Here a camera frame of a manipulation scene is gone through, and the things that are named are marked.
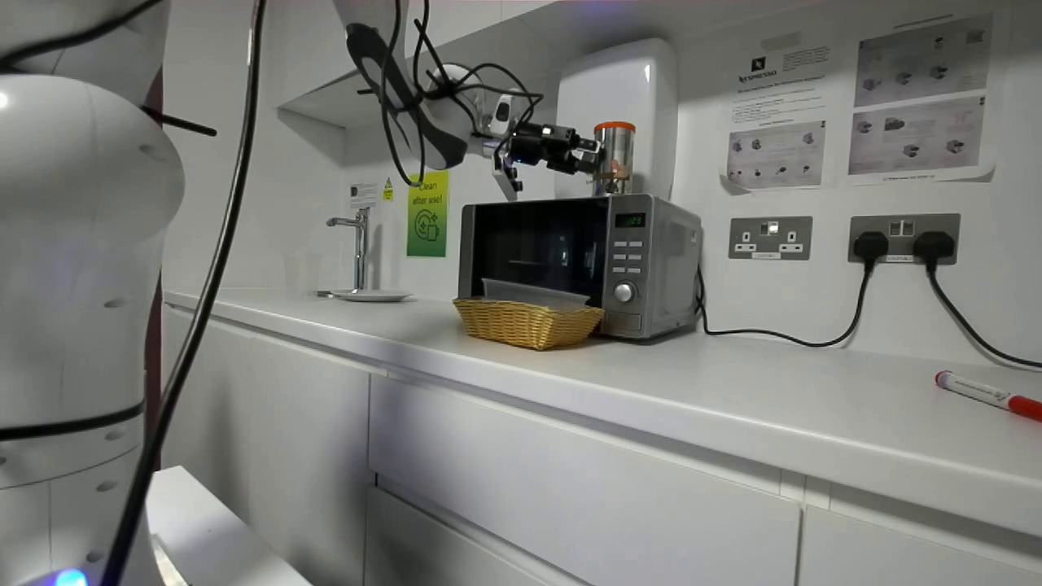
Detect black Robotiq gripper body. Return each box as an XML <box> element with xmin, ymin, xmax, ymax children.
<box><xmin>501</xmin><ymin>121</ymin><xmax>578</xmax><ymax>171</ymax></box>

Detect brown wicker basket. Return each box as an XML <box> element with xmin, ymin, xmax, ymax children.
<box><xmin>454</xmin><ymin>295</ymin><xmax>607</xmax><ymax>350</ymax></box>

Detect silver microwave oven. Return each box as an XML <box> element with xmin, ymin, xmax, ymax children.
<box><xmin>455</xmin><ymin>191</ymin><xmax>708</xmax><ymax>344</ymax></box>

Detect photo instruction sheet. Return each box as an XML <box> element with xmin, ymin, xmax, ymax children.
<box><xmin>843</xmin><ymin>95</ymin><xmax>996</xmax><ymax>181</ymax></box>
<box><xmin>849</xmin><ymin>14</ymin><xmax>996</xmax><ymax>111</ymax></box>
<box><xmin>721</xmin><ymin>116</ymin><xmax>831</xmax><ymax>194</ymax></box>

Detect silver double socket plate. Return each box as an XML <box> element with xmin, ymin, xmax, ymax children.
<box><xmin>847</xmin><ymin>212</ymin><xmax>964</xmax><ymax>268</ymax></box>
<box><xmin>727</xmin><ymin>212</ymin><xmax>819</xmax><ymax>264</ymax></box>

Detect chrome tap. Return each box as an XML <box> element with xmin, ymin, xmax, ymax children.
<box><xmin>324</xmin><ymin>203</ymin><xmax>385</xmax><ymax>295</ymax></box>

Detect white text notice sheet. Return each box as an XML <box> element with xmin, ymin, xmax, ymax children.
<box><xmin>727</xmin><ymin>28</ymin><xmax>840</xmax><ymax>122</ymax></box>

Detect wide white drawer front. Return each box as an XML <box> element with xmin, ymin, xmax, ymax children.
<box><xmin>370</xmin><ymin>371</ymin><xmax>804</xmax><ymax>586</ymax></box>

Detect white cabinet door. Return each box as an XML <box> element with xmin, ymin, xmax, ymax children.
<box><xmin>161</xmin><ymin>306</ymin><xmax>377</xmax><ymax>586</ymax></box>

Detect white lower drawer front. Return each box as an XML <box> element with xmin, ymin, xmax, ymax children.
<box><xmin>363</xmin><ymin>484</ymin><xmax>589</xmax><ymax>586</ymax></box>

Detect white marker red cap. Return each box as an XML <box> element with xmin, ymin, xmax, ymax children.
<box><xmin>933</xmin><ymin>369</ymin><xmax>1042</xmax><ymax>423</ymax></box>

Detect white robot table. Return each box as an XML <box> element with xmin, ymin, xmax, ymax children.
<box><xmin>143</xmin><ymin>463</ymin><xmax>317</xmax><ymax>586</ymax></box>

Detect white wall water heater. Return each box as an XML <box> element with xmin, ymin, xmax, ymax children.
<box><xmin>555</xmin><ymin>34</ymin><xmax>682</xmax><ymax>206</ymax></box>

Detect green yellow wall poster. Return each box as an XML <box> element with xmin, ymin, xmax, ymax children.
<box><xmin>405</xmin><ymin>165</ymin><xmax>454</xmax><ymax>261</ymax></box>

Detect small wall labels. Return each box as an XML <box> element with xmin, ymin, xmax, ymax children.
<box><xmin>349</xmin><ymin>174</ymin><xmax>399</xmax><ymax>208</ymax></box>

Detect white wall cabinet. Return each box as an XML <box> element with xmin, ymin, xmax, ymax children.
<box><xmin>275</xmin><ymin>0</ymin><xmax>698</xmax><ymax>169</ymax></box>

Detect black microwave power cable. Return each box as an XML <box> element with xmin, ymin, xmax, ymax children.
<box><xmin>695</xmin><ymin>228</ymin><xmax>894</xmax><ymax>350</ymax></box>

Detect black plug with cable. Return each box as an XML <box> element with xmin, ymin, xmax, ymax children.
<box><xmin>910</xmin><ymin>228</ymin><xmax>1042</xmax><ymax>374</ymax></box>

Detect dark brown door frame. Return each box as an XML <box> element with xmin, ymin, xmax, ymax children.
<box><xmin>137</xmin><ymin>62</ymin><xmax>177</xmax><ymax>473</ymax></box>

